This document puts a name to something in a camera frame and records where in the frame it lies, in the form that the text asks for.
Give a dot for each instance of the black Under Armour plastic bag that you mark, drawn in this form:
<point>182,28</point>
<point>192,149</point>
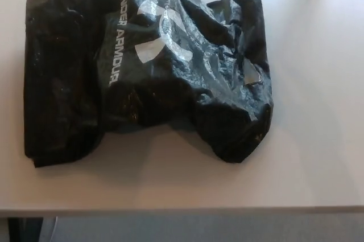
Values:
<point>71,82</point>

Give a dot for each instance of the black table leg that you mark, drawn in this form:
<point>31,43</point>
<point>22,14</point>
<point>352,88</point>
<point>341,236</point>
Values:
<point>25,226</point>

